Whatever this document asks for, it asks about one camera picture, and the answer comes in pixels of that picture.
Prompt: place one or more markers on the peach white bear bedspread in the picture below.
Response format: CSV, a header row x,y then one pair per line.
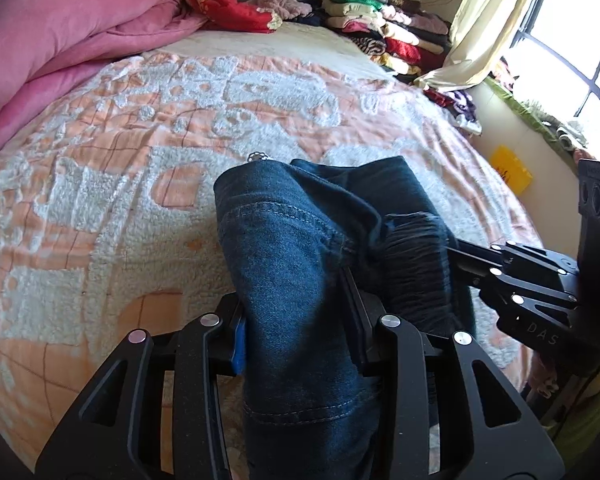
x,y
107,218

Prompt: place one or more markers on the stack of folded clothes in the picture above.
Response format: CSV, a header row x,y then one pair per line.
x,y
397,35

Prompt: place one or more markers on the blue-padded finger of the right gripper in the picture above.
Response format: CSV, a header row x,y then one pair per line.
x,y
472,257

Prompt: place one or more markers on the green cloth on sill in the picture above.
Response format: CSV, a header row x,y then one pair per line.
x,y
545,127

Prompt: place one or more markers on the window with dark frame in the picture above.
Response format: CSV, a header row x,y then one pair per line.
x,y
555,59

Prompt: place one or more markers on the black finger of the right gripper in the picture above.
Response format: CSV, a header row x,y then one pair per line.
x,y
481,276

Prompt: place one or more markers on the black camera box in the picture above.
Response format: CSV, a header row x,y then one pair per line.
x,y
589,246

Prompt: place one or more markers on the blue denim pants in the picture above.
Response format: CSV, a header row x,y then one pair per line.
x,y
286,231

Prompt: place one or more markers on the dusty pink fluffy garment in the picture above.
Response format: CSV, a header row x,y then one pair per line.
x,y
287,10

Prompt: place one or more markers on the purple clothes by curtain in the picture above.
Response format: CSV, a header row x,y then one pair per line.
x,y
458,108

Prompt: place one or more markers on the lime green cloth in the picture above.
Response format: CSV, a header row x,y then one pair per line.
x,y
579,431

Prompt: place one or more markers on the cream curtain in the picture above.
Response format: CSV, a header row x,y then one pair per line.
x,y
481,30

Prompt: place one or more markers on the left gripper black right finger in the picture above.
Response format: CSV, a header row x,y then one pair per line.
x,y
445,410

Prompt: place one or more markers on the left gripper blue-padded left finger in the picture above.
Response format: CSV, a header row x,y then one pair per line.
x,y
152,410

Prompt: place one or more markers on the pink folded blanket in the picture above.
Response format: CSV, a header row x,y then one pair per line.
x,y
48,47

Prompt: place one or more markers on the yellow plastic object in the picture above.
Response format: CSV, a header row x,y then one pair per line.
x,y
511,169

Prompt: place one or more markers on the red patterned garment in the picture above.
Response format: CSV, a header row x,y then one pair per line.
x,y
236,16

